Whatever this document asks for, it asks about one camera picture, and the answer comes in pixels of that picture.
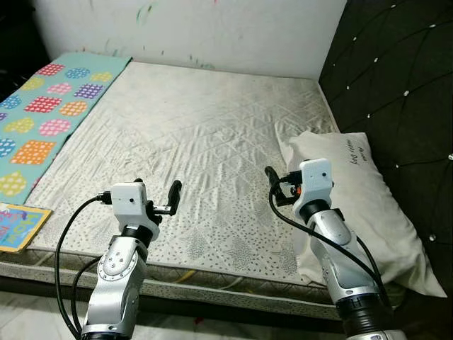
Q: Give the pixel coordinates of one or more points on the white pillow with green tree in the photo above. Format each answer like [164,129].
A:
[382,212]

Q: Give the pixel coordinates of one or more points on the blue children's picture book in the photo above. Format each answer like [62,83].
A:
[21,228]

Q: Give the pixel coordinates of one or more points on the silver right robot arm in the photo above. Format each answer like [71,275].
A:
[340,262]

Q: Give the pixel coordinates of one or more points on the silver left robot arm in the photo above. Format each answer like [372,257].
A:
[117,283]

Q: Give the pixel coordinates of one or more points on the white quilted mattress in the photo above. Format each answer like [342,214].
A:
[198,142]

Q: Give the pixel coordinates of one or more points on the teal blanket with colourful shapes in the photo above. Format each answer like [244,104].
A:
[42,127]

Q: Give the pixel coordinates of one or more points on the black tufted headboard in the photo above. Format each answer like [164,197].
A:
[396,71]

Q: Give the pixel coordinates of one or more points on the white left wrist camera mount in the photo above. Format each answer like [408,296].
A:
[127,200]

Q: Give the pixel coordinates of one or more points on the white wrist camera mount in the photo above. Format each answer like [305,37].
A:
[315,180]
[127,200]

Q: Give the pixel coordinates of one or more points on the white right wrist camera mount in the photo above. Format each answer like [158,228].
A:
[315,180]

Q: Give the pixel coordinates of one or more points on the dark bed frame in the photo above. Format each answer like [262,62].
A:
[212,313]

